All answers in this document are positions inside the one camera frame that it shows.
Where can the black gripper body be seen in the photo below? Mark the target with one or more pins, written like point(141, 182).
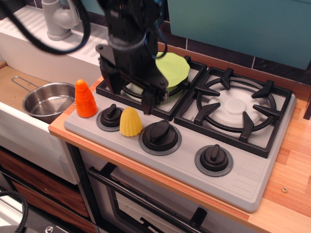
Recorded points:
point(136, 63)

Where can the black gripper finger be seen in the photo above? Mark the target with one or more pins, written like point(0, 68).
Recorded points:
point(112, 76)
point(151, 97)

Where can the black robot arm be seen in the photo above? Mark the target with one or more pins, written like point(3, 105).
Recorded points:
point(132, 43)

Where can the yellow toy corn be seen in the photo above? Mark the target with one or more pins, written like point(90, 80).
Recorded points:
point(130, 122)

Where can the black left burner grate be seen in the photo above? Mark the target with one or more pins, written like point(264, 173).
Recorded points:
point(169, 108)

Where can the black burner grate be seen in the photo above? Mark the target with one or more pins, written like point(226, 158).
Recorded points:
point(276, 105)
point(169, 108)

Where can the white left burner disc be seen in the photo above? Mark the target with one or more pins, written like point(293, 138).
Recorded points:
point(136, 92)

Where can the white burner disc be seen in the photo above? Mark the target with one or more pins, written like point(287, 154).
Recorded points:
point(136, 92)
point(232, 107)

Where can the light green plastic plate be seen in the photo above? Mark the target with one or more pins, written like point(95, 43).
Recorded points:
point(172, 68)

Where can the orange toy carrot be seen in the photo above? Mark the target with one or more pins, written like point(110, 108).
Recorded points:
point(84, 99)

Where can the black left stove knob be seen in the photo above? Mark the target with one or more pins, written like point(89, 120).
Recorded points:
point(109, 119)

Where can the black stove knob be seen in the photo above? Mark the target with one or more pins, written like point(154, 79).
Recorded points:
point(214, 161)
point(160, 138)
point(109, 119)

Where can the black middle stove knob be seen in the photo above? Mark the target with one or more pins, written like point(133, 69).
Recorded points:
point(160, 138)

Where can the stainless steel pot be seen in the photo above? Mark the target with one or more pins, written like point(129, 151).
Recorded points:
point(47, 102)

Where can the grey toy stove top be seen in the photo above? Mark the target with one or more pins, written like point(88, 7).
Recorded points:
point(243, 186)

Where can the grey toy faucet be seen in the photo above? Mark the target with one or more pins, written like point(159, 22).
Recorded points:
point(59, 21)

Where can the white right burner disc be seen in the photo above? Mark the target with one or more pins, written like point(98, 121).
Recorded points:
point(232, 107)

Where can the black right stove knob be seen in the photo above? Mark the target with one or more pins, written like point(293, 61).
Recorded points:
point(214, 161)

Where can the white toy sink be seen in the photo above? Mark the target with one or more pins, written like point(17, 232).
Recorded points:
point(22, 134)

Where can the black right burner grate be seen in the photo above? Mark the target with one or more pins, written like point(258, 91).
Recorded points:
point(276, 105)

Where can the black oven door handle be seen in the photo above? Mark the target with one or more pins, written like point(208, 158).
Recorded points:
point(103, 176)

